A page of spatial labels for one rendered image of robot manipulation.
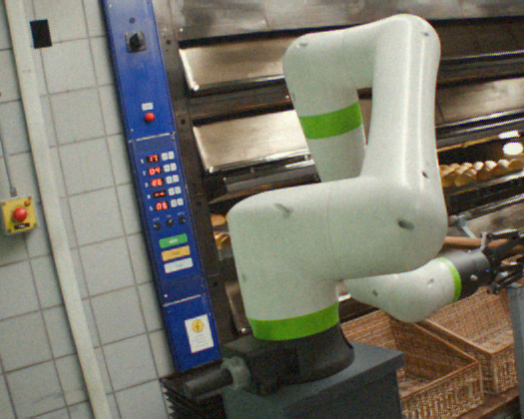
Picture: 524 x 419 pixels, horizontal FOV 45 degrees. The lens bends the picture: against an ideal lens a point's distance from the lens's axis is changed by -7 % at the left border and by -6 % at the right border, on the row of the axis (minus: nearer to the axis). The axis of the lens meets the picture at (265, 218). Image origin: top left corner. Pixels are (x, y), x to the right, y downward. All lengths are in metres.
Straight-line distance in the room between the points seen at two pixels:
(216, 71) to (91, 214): 0.61
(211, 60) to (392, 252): 1.47
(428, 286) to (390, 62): 0.41
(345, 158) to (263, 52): 1.13
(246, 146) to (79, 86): 0.58
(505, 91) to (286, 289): 2.27
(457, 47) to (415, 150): 1.95
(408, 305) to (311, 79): 0.43
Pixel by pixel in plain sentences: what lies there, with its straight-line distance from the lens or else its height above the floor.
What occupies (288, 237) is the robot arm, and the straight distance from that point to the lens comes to 0.84.
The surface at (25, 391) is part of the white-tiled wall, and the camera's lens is 2.04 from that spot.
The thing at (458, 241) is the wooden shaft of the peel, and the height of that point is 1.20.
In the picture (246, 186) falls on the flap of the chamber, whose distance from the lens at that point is 2.02.
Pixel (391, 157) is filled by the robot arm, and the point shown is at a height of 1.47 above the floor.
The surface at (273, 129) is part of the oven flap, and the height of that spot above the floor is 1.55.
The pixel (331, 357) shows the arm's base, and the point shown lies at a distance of 0.90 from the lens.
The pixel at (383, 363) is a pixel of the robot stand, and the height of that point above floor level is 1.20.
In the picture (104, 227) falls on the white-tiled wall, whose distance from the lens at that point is 2.02.
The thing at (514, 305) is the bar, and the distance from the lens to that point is 2.13.
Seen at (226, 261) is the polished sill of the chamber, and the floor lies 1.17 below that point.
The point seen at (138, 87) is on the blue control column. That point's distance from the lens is 2.05.
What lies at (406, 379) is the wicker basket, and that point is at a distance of 2.48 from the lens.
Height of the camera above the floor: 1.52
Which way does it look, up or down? 6 degrees down
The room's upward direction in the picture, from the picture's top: 11 degrees counter-clockwise
